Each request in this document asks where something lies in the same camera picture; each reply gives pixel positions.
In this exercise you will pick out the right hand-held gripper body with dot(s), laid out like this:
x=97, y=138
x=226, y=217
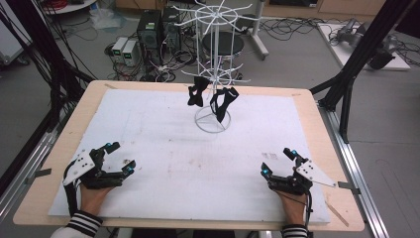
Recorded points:
x=313, y=173

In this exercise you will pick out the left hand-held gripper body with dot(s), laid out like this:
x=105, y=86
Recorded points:
x=82, y=164

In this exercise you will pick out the black bow tie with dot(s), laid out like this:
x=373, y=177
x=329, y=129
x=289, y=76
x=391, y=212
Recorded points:
x=223, y=102
x=197, y=92

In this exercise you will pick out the person's left hand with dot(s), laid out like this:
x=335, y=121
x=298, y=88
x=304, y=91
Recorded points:
x=93, y=198

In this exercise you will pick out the person's right hand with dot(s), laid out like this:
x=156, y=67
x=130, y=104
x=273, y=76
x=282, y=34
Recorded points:
x=294, y=206

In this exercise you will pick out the wooden strip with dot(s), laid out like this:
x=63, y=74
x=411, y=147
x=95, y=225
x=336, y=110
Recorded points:
x=336, y=213

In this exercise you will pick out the white foam mat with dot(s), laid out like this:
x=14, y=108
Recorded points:
x=198, y=191

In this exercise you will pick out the white power supply unit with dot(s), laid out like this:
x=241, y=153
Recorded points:
x=118, y=48
x=129, y=53

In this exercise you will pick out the white board with equipment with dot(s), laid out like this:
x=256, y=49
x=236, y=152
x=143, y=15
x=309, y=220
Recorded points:
x=343, y=58

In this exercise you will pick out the black computer tower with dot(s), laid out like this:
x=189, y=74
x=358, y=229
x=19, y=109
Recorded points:
x=149, y=36
x=171, y=31

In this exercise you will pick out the white stand leg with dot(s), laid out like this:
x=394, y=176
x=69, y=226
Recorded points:
x=259, y=39

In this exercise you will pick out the clear plastic bag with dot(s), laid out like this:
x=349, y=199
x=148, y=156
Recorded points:
x=105, y=20

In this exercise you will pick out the black round stool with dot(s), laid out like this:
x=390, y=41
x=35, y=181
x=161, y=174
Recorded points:
x=224, y=44

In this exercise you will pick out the round white table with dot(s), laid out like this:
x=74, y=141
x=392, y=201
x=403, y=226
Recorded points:
x=72, y=7

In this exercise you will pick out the metal clamp bracket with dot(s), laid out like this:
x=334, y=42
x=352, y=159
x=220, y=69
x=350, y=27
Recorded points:
x=348, y=186
x=38, y=175

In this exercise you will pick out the aluminium rail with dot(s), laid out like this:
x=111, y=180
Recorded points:
x=356, y=165
x=26, y=162

